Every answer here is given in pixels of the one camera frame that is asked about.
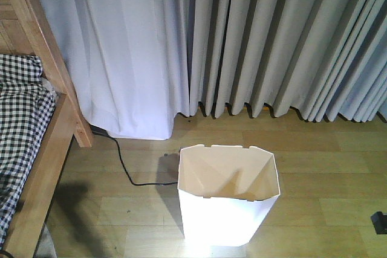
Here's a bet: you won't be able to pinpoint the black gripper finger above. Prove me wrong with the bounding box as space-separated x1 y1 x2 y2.
370 211 387 234

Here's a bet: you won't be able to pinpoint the white plastic trash bin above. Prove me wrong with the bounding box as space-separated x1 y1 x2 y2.
177 144 281 247

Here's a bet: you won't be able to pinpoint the light blue pleated curtain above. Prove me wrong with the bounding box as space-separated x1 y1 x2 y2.
157 0 387 123

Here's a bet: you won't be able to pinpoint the white floor power socket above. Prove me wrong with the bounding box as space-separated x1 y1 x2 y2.
163 153 178 160

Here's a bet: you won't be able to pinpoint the white sheer curtain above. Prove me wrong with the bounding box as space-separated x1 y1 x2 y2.
40 0 189 140

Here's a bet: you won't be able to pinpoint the round grey yellow rug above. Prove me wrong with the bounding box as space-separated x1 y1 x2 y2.
33 224 57 258

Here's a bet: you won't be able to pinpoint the black white checkered bedding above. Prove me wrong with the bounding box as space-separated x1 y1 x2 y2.
1 54 56 242

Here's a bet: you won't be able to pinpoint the black power cord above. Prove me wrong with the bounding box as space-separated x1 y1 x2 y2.
91 129 178 186

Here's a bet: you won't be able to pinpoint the wooden bed frame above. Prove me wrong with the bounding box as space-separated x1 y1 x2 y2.
1 0 93 257

